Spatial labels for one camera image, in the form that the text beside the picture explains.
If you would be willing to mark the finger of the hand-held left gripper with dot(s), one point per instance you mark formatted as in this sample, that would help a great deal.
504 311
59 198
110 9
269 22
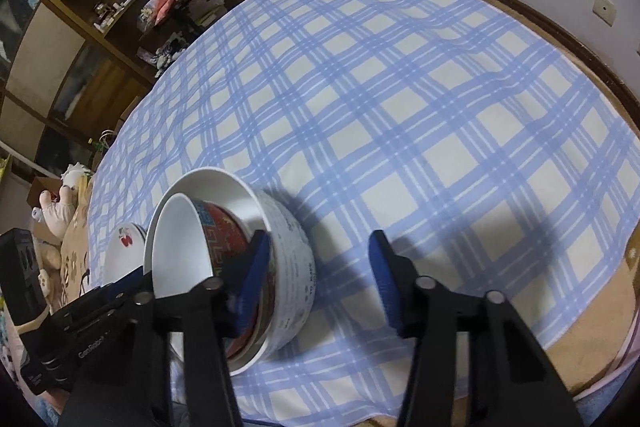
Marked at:
95 309
127 283

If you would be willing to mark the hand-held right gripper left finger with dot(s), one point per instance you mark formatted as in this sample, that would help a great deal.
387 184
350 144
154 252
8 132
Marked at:
250 287

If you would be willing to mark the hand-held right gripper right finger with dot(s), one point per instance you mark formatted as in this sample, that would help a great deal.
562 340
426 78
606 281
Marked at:
387 287

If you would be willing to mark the large white bowl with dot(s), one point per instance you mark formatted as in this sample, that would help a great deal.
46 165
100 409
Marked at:
292 257

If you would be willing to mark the white plush toy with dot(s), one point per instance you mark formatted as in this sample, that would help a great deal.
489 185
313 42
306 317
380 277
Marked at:
75 174

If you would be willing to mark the blue plaid cloth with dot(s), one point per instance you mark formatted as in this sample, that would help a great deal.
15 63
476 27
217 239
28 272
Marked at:
400 132

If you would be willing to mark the wooden wardrobe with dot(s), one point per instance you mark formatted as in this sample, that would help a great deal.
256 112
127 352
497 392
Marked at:
75 72

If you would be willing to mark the wicker basket of socks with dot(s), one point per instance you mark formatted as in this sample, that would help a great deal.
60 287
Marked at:
170 52

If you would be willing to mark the black folding table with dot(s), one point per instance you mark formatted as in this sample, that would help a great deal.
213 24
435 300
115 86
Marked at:
185 14

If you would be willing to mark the beige wall socket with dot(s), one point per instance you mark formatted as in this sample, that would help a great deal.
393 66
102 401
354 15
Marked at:
605 8

